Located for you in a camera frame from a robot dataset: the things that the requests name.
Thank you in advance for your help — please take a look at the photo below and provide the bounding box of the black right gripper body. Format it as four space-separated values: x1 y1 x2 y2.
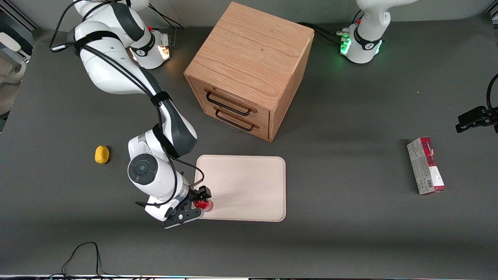
161 190 203 229

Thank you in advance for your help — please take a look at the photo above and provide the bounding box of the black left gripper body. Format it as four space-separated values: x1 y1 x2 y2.
456 106 498 134

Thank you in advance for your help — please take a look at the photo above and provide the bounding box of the red coke bottle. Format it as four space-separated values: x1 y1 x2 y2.
194 199 214 213

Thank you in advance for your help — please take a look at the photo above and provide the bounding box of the beige plastic tray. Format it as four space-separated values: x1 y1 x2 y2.
191 155 286 222

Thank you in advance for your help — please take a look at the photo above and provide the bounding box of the red and grey carton box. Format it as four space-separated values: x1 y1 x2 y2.
407 136 446 196

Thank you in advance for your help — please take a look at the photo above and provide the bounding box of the wooden drawer front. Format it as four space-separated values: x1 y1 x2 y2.
189 77 271 129
194 99 270 141

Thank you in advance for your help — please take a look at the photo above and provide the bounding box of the yellow lemon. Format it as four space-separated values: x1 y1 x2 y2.
95 145 110 165

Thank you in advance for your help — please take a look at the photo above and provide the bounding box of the wooden drawer cabinet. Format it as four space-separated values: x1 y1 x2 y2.
184 1 315 143

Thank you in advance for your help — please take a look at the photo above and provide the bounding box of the white plastic equipment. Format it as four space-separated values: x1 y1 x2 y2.
0 32 28 115

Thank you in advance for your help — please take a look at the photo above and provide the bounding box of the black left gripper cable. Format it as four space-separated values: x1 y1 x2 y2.
486 73 498 110

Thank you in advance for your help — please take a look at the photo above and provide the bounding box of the black metal drawer handle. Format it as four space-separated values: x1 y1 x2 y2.
214 108 256 132
205 91 253 117

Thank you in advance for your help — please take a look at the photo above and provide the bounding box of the black looped cable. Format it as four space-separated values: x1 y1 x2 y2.
39 241 129 280

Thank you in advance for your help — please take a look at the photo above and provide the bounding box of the black cable along right arm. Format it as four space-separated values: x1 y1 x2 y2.
49 0 205 207

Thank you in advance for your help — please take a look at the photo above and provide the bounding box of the black right arm base cable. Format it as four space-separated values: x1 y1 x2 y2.
148 6 186 50

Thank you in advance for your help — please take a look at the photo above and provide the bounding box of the black arm base cable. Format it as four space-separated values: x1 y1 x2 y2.
298 9 364 44
148 6 186 50

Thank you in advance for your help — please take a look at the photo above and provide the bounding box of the black left arm base cable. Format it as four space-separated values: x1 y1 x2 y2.
298 9 364 44

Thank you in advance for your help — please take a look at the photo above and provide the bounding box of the aluminium frame rail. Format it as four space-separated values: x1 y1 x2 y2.
0 7 40 32

